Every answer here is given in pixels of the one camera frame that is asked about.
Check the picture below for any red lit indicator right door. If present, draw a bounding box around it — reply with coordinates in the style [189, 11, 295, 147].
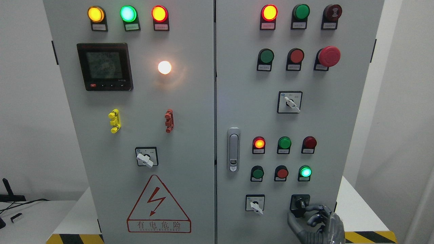
[259, 4, 278, 30]

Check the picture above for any yellow indicator light top left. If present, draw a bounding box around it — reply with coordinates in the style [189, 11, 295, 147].
[88, 6, 107, 32]

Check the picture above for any dark red buzzer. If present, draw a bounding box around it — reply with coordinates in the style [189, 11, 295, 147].
[321, 4, 342, 30]

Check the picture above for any black cable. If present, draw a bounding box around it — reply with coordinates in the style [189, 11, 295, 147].
[0, 199, 50, 215]

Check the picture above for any silver door handle lock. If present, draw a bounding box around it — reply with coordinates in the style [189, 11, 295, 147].
[227, 127, 240, 172]

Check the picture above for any red electrical hazard warning sticker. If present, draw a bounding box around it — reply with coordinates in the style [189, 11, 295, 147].
[127, 175, 191, 233]

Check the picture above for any small white black adapter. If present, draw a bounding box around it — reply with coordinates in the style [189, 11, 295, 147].
[10, 213, 23, 223]

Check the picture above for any upper right selector switch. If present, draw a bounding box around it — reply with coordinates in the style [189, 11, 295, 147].
[277, 91, 303, 113]

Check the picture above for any green indicator top right door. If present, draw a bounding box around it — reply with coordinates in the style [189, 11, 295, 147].
[291, 4, 310, 30]

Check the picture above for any black digital power meter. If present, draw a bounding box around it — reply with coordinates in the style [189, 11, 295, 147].
[77, 43, 134, 91]

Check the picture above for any red lit indicator middle left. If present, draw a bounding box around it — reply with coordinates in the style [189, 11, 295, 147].
[252, 136, 266, 154]

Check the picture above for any red push button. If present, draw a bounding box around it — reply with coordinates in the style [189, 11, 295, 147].
[274, 165, 289, 182]
[286, 48, 305, 71]

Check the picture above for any white glowing indicator lamp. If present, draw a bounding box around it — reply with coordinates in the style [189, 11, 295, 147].
[157, 60, 172, 75]

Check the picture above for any black rotary knob switch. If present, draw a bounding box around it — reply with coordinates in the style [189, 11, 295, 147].
[290, 194, 310, 218]

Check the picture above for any green lit indicator light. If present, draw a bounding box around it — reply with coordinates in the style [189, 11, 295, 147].
[120, 5, 141, 32]

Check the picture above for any black device with antenna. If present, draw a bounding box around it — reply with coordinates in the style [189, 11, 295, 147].
[0, 178, 26, 202]

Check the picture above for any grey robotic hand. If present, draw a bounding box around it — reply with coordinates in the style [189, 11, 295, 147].
[287, 205, 346, 244]

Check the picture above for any red indicator middle right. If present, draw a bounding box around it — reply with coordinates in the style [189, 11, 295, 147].
[301, 136, 317, 154]

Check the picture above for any red-ringed lit indicator light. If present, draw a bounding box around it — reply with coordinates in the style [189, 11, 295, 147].
[151, 5, 170, 31]

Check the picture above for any red mushroom emergency stop button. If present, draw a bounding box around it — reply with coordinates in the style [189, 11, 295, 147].
[314, 46, 341, 71]

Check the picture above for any black monitor corner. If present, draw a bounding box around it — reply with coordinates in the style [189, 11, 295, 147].
[0, 218, 6, 229]

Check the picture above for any red push button lower centre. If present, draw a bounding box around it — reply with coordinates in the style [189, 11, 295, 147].
[274, 165, 289, 182]

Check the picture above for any green push button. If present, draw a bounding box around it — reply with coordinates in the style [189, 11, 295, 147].
[251, 165, 264, 182]
[256, 48, 274, 72]

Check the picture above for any left door selector switch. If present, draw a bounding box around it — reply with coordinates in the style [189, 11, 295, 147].
[135, 146, 159, 168]

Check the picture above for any white table with hazard stripes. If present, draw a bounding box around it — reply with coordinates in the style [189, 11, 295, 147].
[46, 178, 397, 244]

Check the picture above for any lower white selector switch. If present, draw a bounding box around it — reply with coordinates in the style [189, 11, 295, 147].
[245, 194, 265, 215]

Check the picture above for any yellow terminal connector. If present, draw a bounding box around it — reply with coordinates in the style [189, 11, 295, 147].
[108, 109, 121, 134]

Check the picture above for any red terminal connector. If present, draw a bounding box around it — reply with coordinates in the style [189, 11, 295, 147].
[164, 109, 175, 133]

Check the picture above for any grey electrical control cabinet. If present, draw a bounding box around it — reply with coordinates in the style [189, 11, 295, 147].
[43, 0, 384, 244]

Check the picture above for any red push button upper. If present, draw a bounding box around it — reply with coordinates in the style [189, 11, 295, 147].
[286, 48, 305, 71]

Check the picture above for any green push button upper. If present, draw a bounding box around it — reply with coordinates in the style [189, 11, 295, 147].
[256, 48, 274, 72]

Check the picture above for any green button lower right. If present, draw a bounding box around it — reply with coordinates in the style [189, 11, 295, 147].
[298, 165, 312, 182]

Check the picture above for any green push button lower left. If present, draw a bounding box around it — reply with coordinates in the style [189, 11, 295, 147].
[251, 165, 264, 182]

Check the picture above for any green indicator middle centre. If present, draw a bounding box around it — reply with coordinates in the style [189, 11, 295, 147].
[276, 136, 292, 154]

